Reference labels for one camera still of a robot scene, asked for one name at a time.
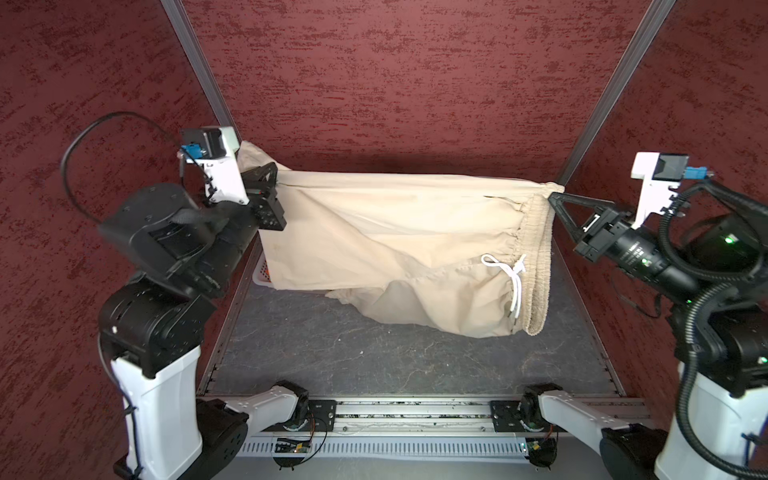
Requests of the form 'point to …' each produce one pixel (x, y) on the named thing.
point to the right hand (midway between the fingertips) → (545, 204)
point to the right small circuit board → (542, 452)
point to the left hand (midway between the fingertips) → (276, 177)
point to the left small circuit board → (286, 445)
